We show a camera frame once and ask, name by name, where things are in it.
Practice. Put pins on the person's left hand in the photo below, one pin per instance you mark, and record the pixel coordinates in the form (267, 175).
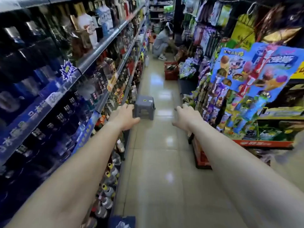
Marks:
(126, 117)

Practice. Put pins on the person's right hand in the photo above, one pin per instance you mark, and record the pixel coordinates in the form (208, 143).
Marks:
(187, 116)

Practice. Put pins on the person's left forearm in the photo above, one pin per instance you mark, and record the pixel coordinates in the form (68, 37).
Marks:
(71, 182)

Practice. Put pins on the person's right forearm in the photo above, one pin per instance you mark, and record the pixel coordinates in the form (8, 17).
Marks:
(237, 178)

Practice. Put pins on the red display stand base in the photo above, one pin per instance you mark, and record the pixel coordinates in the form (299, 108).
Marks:
(263, 143)

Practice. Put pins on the row of hanging packaged goods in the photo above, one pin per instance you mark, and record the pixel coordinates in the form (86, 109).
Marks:
(204, 33)

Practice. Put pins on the grey plastic stool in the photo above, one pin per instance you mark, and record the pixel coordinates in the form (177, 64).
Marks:
(145, 109)

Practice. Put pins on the row of colourful candy packets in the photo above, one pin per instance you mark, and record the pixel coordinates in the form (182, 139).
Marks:
(213, 94)

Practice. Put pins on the red shopping basket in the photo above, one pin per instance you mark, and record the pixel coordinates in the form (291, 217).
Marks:
(171, 74)

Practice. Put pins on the row of dark labelled bottles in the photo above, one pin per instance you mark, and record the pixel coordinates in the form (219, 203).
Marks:
(69, 109)

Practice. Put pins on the row of yellow capped bottles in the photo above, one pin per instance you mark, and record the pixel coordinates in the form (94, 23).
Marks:
(109, 174)

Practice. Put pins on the metal bottle shelving unit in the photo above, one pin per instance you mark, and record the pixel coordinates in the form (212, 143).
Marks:
(99, 51)

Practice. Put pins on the blue white star tag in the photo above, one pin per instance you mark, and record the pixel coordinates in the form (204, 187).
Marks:
(68, 70)

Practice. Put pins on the yellow hanging bag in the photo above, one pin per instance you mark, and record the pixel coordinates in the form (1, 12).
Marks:
(242, 33)

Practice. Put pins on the row of tall liquor bottles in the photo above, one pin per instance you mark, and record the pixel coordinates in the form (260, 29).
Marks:
(83, 23)

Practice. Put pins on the blue carton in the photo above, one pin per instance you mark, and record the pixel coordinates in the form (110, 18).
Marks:
(122, 222)

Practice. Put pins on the yellow sign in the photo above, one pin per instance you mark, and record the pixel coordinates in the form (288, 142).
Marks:
(298, 71)

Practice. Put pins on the shiny brown hanging bag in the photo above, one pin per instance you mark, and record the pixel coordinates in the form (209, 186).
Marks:
(280, 21)

